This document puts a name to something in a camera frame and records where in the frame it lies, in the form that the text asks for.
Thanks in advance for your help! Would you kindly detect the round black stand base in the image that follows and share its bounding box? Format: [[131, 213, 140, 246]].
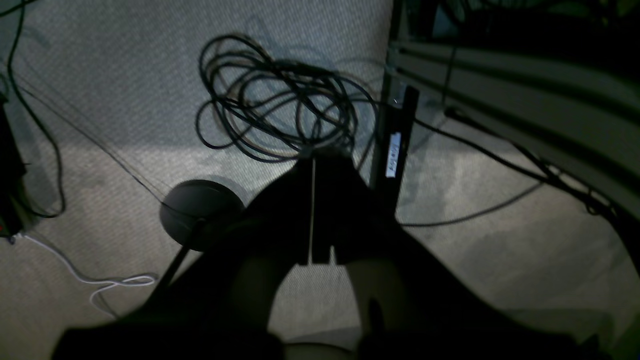
[[158, 179, 245, 252]]

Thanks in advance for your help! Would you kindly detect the coiled black floor cable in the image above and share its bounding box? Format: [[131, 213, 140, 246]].
[[195, 32, 378, 163]]

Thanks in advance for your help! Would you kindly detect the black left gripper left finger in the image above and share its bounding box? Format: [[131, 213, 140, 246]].
[[52, 158, 314, 360]]

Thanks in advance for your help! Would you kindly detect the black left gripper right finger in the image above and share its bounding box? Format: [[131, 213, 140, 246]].
[[313, 152, 601, 360]]

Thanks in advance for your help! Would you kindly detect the black labelled upright post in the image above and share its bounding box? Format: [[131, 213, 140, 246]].
[[370, 0, 421, 216]]

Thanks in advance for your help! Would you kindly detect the white floor cable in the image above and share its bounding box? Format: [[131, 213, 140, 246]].
[[10, 232, 158, 321]]

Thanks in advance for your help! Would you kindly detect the aluminium frame rail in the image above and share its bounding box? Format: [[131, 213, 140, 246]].
[[387, 41, 640, 217]]

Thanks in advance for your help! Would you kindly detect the long black floor cable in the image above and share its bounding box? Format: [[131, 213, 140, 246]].
[[0, 0, 68, 219]]

